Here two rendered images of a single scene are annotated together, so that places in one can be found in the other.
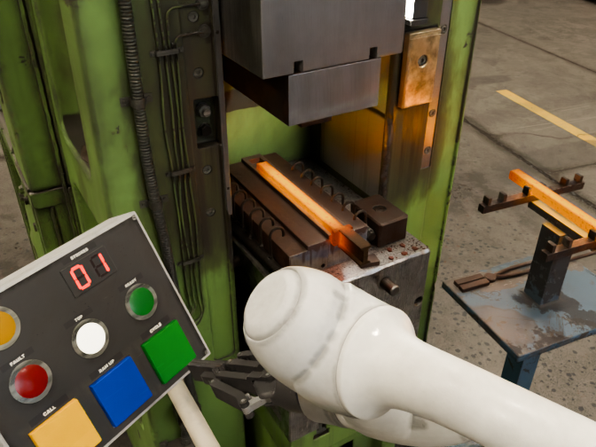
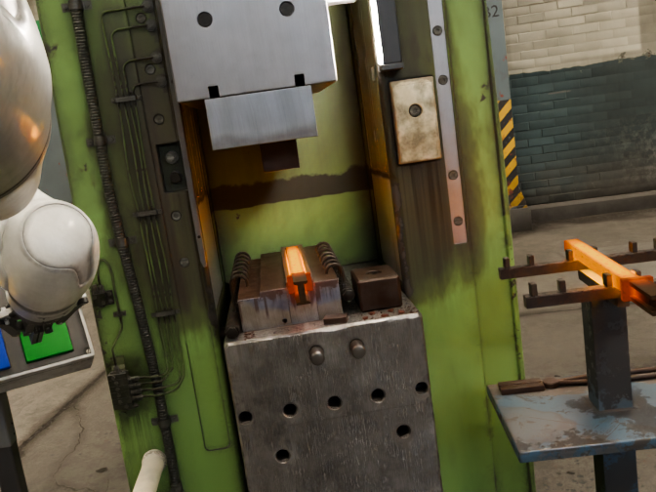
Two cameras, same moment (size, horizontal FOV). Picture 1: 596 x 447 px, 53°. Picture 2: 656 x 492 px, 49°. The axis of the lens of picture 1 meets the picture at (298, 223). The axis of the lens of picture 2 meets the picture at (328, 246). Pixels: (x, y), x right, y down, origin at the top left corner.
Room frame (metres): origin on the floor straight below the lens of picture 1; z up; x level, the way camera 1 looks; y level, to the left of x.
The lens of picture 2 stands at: (-0.12, -0.76, 1.30)
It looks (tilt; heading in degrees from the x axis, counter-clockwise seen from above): 10 degrees down; 27
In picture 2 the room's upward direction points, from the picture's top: 8 degrees counter-clockwise
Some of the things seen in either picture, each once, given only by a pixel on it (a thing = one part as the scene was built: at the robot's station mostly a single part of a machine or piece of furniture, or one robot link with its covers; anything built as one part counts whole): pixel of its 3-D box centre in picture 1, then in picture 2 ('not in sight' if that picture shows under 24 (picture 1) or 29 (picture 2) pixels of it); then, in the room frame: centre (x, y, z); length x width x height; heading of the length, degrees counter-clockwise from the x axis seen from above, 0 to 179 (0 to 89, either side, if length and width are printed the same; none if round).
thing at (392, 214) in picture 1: (378, 220); (376, 287); (1.19, -0.19, 0.95); 0.12 x 0.08 x 0.06; 31
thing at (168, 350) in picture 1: (168, 351); (44, 336); (0.70, 0.21, 1.01); 0.07 x 0.05 x 0.07; 146
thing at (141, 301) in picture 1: (141, 301); not in sight; (0.72, 0.25, 1.09); 0.05 x 0.03 x 0.04; 121
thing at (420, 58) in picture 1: (419, 68); (415, 120); (1.32, -0.27, 1.27); 0.09 x 0.02 x 0.17; 121
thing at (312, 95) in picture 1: (279, 60); (262, 119); (1.23, 0.04, 1.32); 0.42 x 0.20 x 0.10; 31
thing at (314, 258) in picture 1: (281, 207); (286, 280); (1.23, 0.04, 0.96); 0.42 x 0.20 x 0.09; 31
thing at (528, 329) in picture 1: (539, 298); (610, 407); (1.19, -0.63, 0.71); 0.40 x 0.30 x 0.02; 113
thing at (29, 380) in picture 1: (31, 380); not in sight; (0.56, 0.36, 1.09); 0.05 x 0.03 x 0.04; 121
